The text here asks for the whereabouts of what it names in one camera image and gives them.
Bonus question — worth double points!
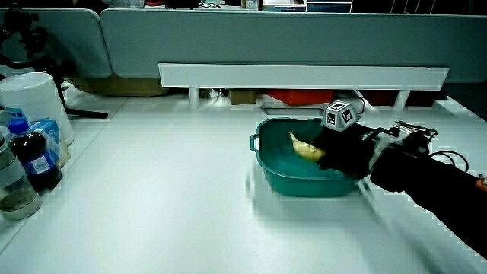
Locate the blue and white boxes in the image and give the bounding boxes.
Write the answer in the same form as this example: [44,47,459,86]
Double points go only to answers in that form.
[260,0,354,14]

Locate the white plastic bucket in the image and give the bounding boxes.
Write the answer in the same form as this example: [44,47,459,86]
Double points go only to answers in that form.
[0,72,76,146]

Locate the person's right hand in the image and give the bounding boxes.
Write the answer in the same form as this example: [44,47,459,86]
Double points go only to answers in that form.
[311,100,383,180]

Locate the clear glass jar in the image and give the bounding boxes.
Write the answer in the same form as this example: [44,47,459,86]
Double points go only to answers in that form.
[0,131,43,221]

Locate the yellow banana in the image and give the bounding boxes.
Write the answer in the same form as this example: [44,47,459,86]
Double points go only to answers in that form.
[288,131,327,163]

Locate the white desk riser shelf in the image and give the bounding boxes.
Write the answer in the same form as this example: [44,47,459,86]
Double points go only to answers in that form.
[158,62,450,112]

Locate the dark red box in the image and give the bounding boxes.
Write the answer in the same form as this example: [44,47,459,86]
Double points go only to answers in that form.
[360,90,439,108]

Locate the person's right forearm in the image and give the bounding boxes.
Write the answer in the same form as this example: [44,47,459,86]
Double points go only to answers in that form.
[369,120,487,260]

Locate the green plastic basin plate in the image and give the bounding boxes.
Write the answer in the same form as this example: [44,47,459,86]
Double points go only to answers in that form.
[249,116,363,198]

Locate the wide grey partition panel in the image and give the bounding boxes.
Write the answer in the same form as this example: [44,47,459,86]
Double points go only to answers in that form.
[99,8,487,84]

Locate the dark soda bottle blue cap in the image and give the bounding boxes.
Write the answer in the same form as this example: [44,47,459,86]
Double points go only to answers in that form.
[7,117,63,193]

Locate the blue and white packet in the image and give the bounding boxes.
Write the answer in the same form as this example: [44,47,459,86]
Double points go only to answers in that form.
[28,119,72,168]

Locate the narrow grey partition panel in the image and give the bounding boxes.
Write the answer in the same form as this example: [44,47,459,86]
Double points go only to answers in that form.
[0,8,113,79]

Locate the flat brown cardboard box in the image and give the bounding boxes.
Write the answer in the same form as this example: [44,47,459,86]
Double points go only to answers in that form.
[69,75,169,97]

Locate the black camera stand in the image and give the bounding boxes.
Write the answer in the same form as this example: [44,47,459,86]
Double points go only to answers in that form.
[0,2,110,120]

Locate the black cable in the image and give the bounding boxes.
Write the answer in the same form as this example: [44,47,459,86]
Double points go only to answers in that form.
[429,150,470,174]

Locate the small brown cardboard box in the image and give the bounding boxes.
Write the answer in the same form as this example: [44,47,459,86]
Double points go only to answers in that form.
[229,89,260,106]

